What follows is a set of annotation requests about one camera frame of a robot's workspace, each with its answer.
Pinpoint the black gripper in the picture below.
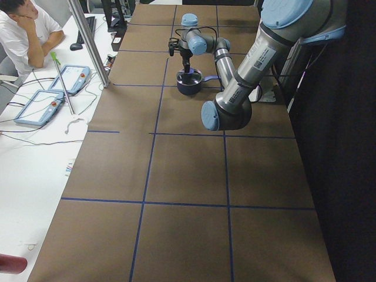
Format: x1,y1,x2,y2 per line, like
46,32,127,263
180,48,193,73

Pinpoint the dark blue saucepan purple handle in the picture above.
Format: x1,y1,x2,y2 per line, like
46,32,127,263
176,68,220,96

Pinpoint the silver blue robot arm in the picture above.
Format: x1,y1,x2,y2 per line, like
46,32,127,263
178,1,348,131

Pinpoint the black monitor stand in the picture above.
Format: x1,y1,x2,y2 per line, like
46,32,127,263
101,0,134,32

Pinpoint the black keyboard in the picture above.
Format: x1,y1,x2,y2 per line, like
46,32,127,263
76,16,96,44

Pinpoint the black computer mouse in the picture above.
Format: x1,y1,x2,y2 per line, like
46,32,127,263
69,43,83,51

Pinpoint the far blue teach pendant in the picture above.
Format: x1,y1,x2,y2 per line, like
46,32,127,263
61,65,91,96

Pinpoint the blue teach pendant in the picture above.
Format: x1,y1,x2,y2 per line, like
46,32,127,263
61,65,91,96
14,90,65,128

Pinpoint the thin metal rod green tip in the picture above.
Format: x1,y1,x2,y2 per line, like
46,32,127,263
50,51,76,116

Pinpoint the near blue teach pendant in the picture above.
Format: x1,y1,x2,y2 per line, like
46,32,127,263
14,90,65,128

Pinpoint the person in white shirt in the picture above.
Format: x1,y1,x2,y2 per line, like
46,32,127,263
1,1,65,79

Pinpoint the red cylinder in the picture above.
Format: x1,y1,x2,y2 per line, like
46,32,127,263
1,254,28,274

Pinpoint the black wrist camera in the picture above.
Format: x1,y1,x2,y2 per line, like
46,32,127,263
168,38,180,56

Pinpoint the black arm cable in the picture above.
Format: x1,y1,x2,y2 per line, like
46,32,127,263
174,25,219,45

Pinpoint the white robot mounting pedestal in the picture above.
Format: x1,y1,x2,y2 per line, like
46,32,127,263
249,73,276,103

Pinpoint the silver aluminium frame post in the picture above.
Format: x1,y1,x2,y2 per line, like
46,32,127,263
67,0,109,88

